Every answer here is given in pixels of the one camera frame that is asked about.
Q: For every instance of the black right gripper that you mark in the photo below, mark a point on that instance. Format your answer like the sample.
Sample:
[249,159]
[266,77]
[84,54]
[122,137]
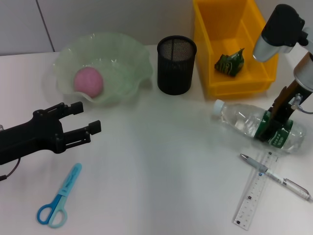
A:
[291,98]

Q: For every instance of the transparent plastic ruler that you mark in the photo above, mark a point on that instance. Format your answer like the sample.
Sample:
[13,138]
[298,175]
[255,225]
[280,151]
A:
[252,200]

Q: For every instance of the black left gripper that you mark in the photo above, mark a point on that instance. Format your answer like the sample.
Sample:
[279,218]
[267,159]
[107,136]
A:
[27,139]

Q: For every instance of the green plastic wrapper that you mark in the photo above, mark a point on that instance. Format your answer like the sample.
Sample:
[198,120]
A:
[230,63]

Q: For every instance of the green glass fruit bowl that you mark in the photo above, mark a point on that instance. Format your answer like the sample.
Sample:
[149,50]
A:
[122,73]

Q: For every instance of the silver white pen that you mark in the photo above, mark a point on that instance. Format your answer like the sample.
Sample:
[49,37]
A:
[276,177]

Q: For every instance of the blue scissors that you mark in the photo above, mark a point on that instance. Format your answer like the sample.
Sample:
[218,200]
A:
[52,210]

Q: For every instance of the pink peach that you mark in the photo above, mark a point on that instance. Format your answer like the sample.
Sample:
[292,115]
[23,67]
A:
[89,82]

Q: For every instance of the black mesh pen holder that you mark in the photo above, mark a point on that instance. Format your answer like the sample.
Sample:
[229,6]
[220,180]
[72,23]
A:
[174,71]

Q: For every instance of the clear green-label water bottle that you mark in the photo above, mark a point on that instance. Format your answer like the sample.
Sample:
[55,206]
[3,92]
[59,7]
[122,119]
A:
[239,117]

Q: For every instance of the yellow plastic bin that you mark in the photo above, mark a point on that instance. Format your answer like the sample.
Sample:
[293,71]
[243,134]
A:
[225,29]

